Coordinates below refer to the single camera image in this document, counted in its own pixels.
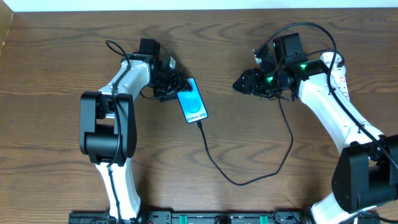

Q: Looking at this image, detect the white charger adapter plug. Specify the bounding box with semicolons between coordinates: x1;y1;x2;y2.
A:
320;52;345;68

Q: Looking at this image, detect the black charging cable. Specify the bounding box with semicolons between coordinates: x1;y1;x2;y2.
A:
196;49;346;187

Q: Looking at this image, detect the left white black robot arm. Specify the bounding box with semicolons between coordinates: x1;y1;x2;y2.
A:
79;38;193;223

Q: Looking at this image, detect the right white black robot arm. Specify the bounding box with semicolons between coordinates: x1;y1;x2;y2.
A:
233;33;397;223

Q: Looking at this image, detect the white power strip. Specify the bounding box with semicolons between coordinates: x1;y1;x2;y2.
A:
333;66;349;100

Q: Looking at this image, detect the blue Galaxy smartphone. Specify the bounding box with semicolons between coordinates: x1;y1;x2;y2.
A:
177;78;208;123

